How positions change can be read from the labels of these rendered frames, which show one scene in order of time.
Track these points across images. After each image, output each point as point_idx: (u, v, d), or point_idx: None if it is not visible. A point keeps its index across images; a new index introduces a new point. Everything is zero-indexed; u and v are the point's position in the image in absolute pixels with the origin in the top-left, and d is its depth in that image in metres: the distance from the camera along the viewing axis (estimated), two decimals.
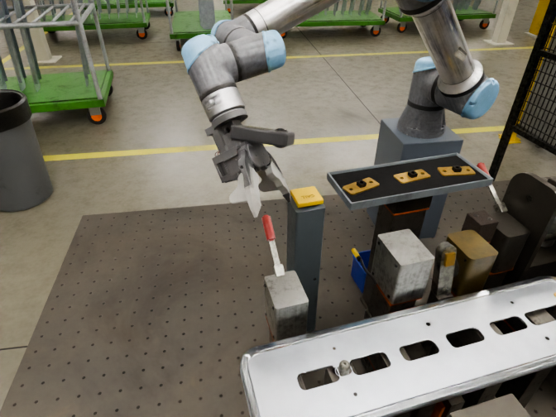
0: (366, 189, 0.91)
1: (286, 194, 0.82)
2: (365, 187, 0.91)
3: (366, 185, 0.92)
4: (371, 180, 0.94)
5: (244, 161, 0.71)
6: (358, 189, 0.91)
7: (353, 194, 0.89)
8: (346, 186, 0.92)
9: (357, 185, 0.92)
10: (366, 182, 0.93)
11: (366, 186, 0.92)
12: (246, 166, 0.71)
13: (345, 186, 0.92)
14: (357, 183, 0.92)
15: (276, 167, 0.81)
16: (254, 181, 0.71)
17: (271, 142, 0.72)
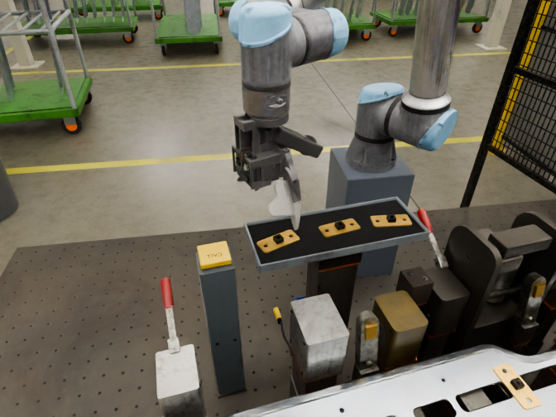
0: (284, 246, 0.80)
1: None
2: (282, 242, 0.80)
3: (285, 240, 0.81)
4: (291, 233, 0.83)
5: (297, 175, 0.67)
6: (275, 245, 0.80)
7: (266, 251, 0.78)
8: (261, 242, 0.81)
9: (274, 241, 0.81)
10: (285, 236, 0.82)
11: (284, 242, 0.81)
12: (297, 180, 0.67)
13: (260, 242, 0.81)
14: (273, 237, 0.81)
15: None
16: (295, 194, 0.69)
17: (309, 153, 0.70)
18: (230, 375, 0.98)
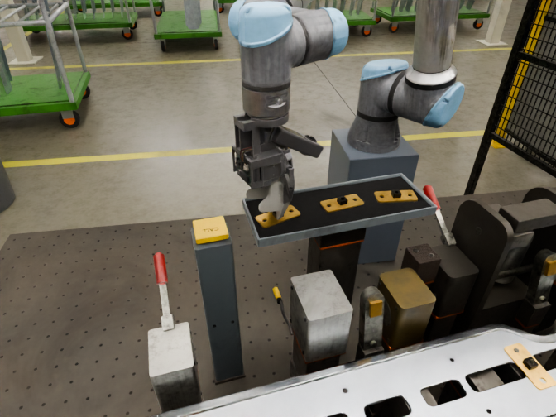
0: (284, 221, 0.76)
1: None
2: (282, 218, 0.77)
3: (285, 215, 0.77)
4: (291, 208, 0.79)
5: (294, 183, 0.68)
6: (274, 219, 0.76)
7: (266, 226, 0.74)
8: (259, 217, 0.77)
9: (273, 215, 0.77)
10: (285, 211, 0.78)
11: (284, 217, 0.77)
12: (293, 185, 0.69)
13: (258, 216, 0.77)
14: (272, 212, 0.77)
15: None
16: None
17: (309, 153, 0.70)
18: (227, 360, 0.94)
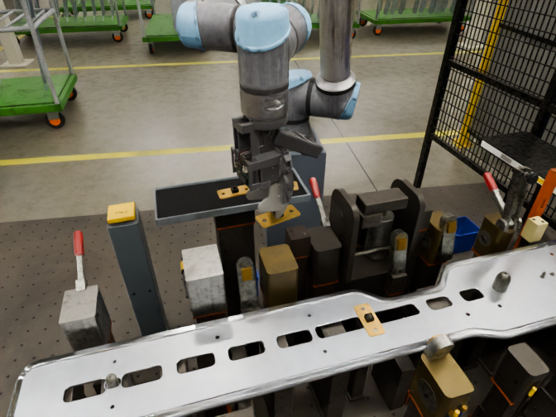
0: (284, 221, 0.76)
1: None
2: (282, 218, 0.77)
3: (285, 215, 0.77)
4: (291, 208, 0.79)
5: (293, 184, 0.68)
6: (274, 219, 0.76)
7: (266, 226, 0.75)
8: (259, 217, 0.77)
9: (273, 215, 0.77)
10: (285, 211, 0.78)
11: (284, 217, 0.77)
12: (292, 187, 0.69)
13: (258, 216, 0.77)
14: (272, 212, 0.77)
15: None
16: None
17: (309, 154, 0.70)
18: (151, 324, 1.12)
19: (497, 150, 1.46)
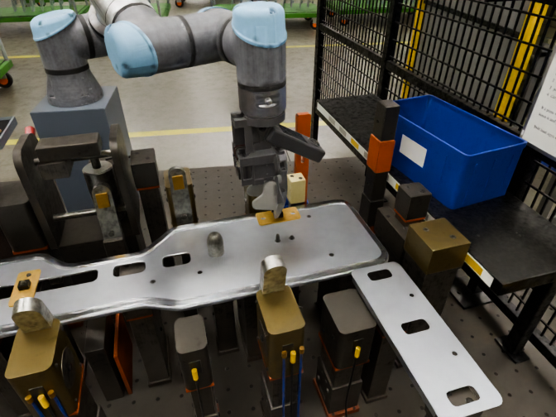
0: (282, 222, 0.76)
1: None
2: (280, 218, 0.76)
3: (285, 216, 0.77)
4: (294, 211, 0.78)
5: (287, 185, 0.68)
6: (272, 218, 0.76)
7: (261, 223, 0.75)
8: (259, 214, 0.78)
9: (273, 214, 0.77)
10: (287, 212, 0.78)
11: (283, 218, 0.77)
12: (286, 188, 0.69)
13: (259, 213, 0.78)
14: (273, 211, 0.77)
15: None
16: None
17: (309, 156, 0.69)
18: None
19: (326, 111, 1.30)
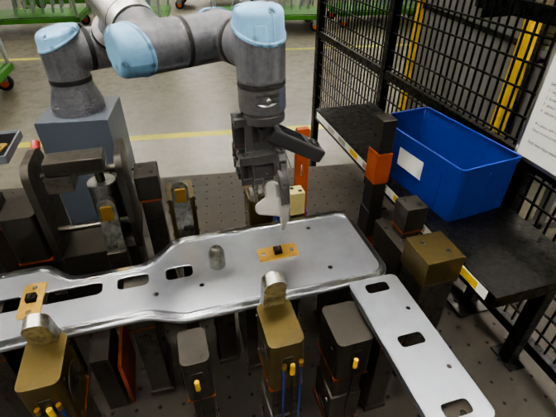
0: (281, 258, 0.82)
1: None
2: (280, 255, 0.82)
3: (284, 252, 0.83)
4: (292, 247, 0.84)
5: (288, 179, 0.66)
6: (272, 255, 0.82)
7: (262, 261, 0.81)
8: (260, 250, 0.83)
9: (273, 251, 0.83)
10: (286, 248, 0.84)
11: (282, 254, 0.82)
12: (288, 184, 0.67)
13: (260, 250, 0.83)
14: (273, 248, 0.83)
15: None
16: (287, 196, 0.69)
17: (309, 156, 0.69)
18: None
19: (325, 121, 1.31)
